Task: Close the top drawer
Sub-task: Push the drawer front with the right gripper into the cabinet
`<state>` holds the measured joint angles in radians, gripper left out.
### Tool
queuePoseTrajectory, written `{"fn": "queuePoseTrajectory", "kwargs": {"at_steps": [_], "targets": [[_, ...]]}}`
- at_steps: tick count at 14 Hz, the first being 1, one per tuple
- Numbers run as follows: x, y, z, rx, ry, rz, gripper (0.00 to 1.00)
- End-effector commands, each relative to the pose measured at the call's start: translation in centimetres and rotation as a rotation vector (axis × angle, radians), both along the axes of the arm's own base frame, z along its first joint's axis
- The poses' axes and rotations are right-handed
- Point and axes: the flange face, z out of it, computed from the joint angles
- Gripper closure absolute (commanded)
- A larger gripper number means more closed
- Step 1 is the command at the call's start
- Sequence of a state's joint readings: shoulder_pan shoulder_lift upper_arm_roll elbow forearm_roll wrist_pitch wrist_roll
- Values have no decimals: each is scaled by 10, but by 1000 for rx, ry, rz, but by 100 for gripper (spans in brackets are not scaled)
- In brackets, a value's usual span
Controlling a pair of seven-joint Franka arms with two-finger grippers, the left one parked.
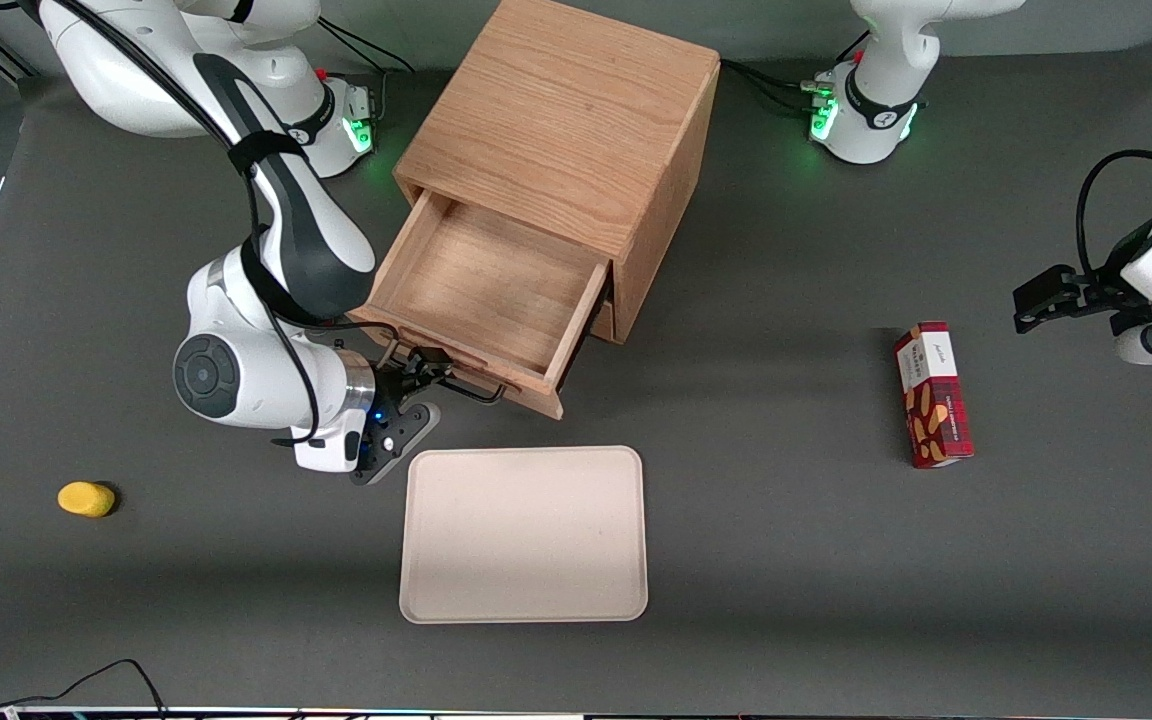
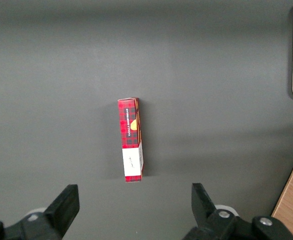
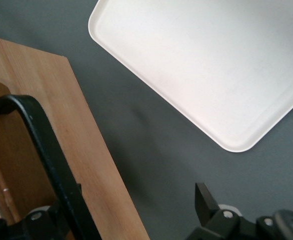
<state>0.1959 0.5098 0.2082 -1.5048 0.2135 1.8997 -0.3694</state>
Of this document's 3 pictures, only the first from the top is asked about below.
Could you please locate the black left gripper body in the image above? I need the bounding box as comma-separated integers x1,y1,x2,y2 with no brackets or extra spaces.
1081,265,1152,336

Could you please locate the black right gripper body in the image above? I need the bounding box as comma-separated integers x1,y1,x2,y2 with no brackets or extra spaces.
372,365,417,421

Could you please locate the black metal drawer handle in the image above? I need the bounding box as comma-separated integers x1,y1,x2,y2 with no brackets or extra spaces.
388,340,508,405

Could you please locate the wooden drawer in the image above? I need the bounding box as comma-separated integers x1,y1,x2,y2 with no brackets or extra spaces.
586,290,623,344
348,190,613,419

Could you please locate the closed wooden drawer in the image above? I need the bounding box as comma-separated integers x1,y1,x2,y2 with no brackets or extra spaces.
586,290,623,344

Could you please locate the wooden drawer cabinet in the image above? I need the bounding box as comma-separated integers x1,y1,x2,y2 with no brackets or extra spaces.
394,0,722,344

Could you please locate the red plaid cookie box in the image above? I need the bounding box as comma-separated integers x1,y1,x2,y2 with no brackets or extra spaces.
893,320,975,469

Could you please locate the beige rectangular tray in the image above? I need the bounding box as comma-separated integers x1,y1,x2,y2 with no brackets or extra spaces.
399,445,649,625

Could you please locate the yellow sponge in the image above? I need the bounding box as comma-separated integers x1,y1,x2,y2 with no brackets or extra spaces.
57,481,118,519

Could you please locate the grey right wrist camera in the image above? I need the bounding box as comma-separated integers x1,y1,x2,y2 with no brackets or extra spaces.
349,400,442,488

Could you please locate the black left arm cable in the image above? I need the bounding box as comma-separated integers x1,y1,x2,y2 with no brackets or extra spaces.
1076,75,1152,283

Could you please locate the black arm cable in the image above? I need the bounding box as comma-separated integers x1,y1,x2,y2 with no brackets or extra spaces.
56,0,323,448
1076,75,1152,283

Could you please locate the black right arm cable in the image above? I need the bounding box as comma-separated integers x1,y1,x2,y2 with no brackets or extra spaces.
56,0,323,448

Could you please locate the black right base cable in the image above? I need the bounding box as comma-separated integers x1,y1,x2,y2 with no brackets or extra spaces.
316,15,417,76

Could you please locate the black base cable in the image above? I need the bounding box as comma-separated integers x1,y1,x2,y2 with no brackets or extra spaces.
316,15,417,76
721,30,872,111

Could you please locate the black left base cable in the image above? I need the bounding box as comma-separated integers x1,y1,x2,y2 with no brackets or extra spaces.
721,30,872,111

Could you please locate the thin black table cable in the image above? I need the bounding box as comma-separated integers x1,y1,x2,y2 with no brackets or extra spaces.
0,658,169,720

